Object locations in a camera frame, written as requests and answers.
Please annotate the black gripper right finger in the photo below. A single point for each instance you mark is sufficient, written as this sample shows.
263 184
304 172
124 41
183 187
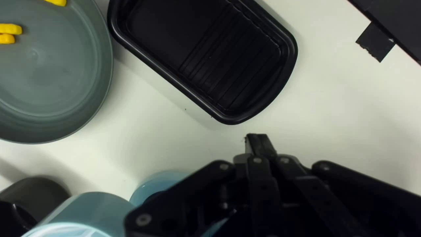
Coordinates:
334 216

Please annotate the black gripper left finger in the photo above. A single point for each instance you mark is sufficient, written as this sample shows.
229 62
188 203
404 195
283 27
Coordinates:
263 192

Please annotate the light blue toaster oven machine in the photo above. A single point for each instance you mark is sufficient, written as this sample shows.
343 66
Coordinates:
101 213

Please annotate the black rectangular tray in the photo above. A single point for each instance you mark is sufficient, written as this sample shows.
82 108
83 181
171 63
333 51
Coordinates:
230 56

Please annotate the grey round plate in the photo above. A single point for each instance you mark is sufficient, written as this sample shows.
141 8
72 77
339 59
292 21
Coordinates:
57 75

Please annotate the yellow toy fry single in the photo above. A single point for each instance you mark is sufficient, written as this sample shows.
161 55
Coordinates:
58 2

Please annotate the yellow toy fries on plate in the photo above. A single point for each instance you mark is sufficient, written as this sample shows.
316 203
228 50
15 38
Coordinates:
8 33

